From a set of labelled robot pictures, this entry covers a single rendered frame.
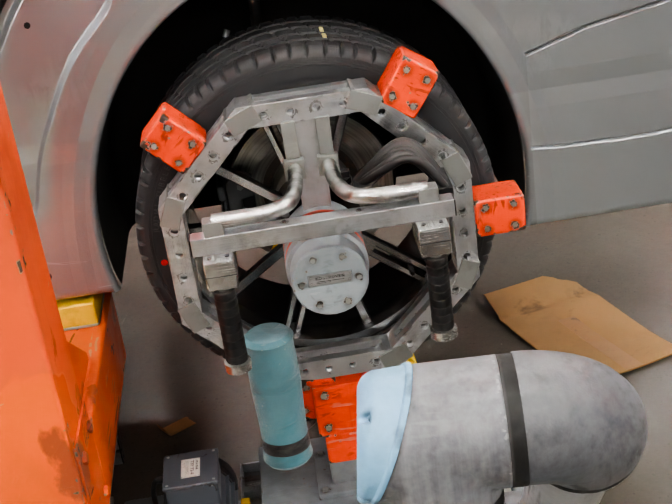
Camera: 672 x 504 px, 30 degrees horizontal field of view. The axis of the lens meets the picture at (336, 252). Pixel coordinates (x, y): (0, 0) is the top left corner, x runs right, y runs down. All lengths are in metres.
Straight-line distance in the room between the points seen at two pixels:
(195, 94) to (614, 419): 1.26
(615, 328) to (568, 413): 2.48
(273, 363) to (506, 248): 1.98
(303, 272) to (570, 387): 1.03
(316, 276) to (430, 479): 1.02
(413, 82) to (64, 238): 0.72
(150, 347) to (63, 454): 1.82
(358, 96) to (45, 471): 0.78
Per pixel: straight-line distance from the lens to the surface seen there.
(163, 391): 3.53
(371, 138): 2.41
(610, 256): 3.95
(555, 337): 3.51
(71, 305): 2.43
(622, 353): 3.42
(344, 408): 2.34
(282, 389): 2.17
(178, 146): 2.11
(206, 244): 1.97
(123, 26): 2.22
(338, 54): 2.16
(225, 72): 2.17
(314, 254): 2.04
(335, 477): 2.62
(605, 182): 2.42
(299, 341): 2.37
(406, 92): 2.11
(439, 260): 1.98
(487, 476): 1.07
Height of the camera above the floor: 1.77
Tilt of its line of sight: 25 degrees down
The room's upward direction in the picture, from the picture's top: 8 degrees counter-clockwise
